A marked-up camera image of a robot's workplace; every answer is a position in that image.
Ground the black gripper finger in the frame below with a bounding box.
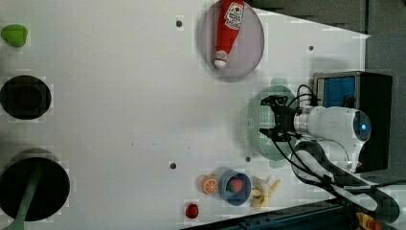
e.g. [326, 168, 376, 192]
[259, 128, 296, 142]
[260, 95, 287, 108]

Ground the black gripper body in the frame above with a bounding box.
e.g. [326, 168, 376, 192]
[272, 106, 296, 132]

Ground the green plastic strainer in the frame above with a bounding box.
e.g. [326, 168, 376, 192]
[247, 79, 295, 169]

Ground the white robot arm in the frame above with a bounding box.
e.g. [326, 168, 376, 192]
[260, 95, 405, 226]

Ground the toy banana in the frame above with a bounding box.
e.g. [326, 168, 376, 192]
[251, 177, 281, 209]

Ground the grey round plate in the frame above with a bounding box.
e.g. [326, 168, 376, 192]
[199, 1, 264, 78]

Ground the toy strawberry in bowl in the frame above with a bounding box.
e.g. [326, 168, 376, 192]
[226, 178, 243, 194]

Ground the blue bowl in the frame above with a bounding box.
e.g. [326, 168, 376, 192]
[218, 170, 251, 206]

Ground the toy orange slice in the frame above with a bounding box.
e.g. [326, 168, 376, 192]
[200, 175, 218, 195]

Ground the black toaster oven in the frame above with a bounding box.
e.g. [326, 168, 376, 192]
[313, 71, 393, 173]

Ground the red ketchup bottle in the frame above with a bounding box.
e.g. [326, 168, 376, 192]
[214, 0, 244, 68]

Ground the small red toy strawberry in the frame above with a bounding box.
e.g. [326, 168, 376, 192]
[185, 203, 199, 219]

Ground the large black round pan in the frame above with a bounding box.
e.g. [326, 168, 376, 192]
[0, 157, 70, 221]

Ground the small black round pot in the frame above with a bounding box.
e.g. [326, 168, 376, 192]
[1, 75, 52, 120]

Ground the green toy pepper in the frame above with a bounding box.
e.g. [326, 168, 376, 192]
[1, 24, 28, 48]

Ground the green spatula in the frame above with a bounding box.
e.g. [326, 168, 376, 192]
[3, 162, 42, 230]

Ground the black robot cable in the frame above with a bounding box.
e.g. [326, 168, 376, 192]
[271, 84, 406, 205]

